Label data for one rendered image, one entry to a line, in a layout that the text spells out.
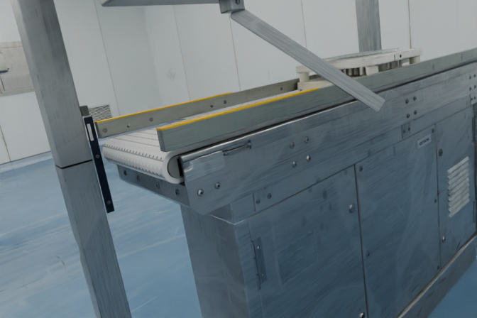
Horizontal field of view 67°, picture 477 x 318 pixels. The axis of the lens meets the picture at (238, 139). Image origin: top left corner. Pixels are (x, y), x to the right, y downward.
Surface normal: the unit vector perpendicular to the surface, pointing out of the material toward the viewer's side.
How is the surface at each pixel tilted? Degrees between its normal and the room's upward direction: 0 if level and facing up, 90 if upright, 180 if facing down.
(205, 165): 90
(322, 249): 90
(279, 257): 90
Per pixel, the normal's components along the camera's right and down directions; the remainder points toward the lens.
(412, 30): -0.67, 0.26
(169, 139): 0.63, 0.07
